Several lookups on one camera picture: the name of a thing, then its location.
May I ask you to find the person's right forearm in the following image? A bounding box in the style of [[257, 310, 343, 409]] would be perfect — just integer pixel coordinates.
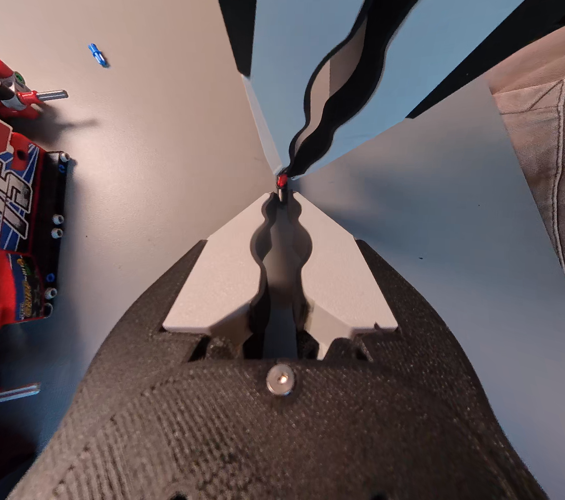
[[483, 28, 565, 90]]

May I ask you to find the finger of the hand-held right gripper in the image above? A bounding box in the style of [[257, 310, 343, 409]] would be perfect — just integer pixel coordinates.
[[288, 0, 535, 179], [242, 0, 372, 176]]

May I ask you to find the red white blue lego car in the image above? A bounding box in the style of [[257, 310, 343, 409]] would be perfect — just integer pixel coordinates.
[[0, 59, 71, 404]]

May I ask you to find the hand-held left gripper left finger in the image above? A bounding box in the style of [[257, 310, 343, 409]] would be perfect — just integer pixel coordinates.
[[162, 192, 277, 355]]

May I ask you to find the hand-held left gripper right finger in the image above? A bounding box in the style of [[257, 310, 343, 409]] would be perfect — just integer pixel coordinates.
[[286, 192, 398, 359]]

